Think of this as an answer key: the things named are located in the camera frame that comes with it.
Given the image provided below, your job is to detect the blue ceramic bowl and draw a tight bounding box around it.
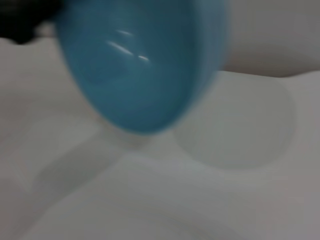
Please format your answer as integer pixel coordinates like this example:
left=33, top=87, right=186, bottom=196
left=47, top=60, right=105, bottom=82
left=55, top=0, right=232, bottom=136

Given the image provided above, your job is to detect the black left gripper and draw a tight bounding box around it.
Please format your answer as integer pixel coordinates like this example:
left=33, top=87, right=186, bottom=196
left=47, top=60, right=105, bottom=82
left=0, top=0, right=66, bottom=46

